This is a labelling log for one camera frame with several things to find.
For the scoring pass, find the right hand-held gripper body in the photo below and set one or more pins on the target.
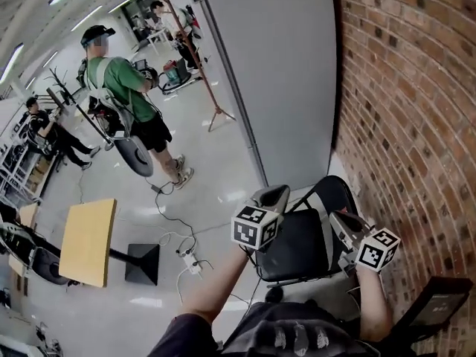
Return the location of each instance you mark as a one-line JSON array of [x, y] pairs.
[[375, 251]]

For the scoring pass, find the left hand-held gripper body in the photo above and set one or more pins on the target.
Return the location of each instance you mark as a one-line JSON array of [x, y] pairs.
[[253, 229]]

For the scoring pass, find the black folding chair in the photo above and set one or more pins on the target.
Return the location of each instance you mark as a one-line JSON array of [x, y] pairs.
[[297, 240]]

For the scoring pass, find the person's left forearm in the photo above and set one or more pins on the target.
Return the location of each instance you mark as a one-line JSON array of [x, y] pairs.
[[212, 292]]

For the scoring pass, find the person's right forearm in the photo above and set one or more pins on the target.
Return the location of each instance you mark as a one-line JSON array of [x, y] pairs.
[[373, 307]]

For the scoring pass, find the white power strip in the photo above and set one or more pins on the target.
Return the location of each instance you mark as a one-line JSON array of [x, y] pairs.
[[193, 263]]

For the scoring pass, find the person's left black shoe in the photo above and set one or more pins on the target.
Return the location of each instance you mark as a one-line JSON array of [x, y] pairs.
[[275, 296]]

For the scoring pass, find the black monitor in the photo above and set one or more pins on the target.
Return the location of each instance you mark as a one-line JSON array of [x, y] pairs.
[[439, 307]]

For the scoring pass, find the black power adapter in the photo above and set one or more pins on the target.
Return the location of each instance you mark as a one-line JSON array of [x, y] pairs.
[[155, 188]]

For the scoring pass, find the person's black printed shirt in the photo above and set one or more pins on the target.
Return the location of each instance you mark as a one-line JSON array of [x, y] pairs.
[[290, 333]]

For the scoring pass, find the brown wooden coat rack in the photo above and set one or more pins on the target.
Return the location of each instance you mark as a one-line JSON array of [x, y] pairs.
[[216, 107]]

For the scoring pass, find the grey partition panel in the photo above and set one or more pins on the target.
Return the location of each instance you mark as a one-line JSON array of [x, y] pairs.
[[279, 80]]

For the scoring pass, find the wooden table with black base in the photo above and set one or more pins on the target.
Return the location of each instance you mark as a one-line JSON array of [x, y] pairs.
[[87, 236]]

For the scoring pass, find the black coat rack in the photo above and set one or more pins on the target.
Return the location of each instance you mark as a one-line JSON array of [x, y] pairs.
[[108, 146]]

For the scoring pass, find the green and red vacuum cleaner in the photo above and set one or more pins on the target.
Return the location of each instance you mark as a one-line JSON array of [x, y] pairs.
[[173, 73]]

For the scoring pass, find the white rectangular table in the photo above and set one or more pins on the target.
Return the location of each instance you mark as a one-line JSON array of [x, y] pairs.
[[158, 35]]

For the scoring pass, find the wooden desk with white legs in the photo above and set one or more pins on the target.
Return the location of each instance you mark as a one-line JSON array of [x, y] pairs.
[[29, 214]]

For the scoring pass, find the black equipment pile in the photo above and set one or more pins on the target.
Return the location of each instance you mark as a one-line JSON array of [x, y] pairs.
[[48, 338]]

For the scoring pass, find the white metal shelf rack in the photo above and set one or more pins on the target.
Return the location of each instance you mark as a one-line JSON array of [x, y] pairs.
[[15, 169]]

